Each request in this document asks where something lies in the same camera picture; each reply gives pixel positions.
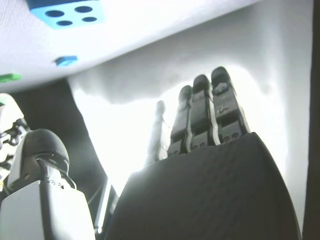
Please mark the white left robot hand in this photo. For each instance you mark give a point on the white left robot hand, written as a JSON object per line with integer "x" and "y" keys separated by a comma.
{"x": 200, "y": 187}

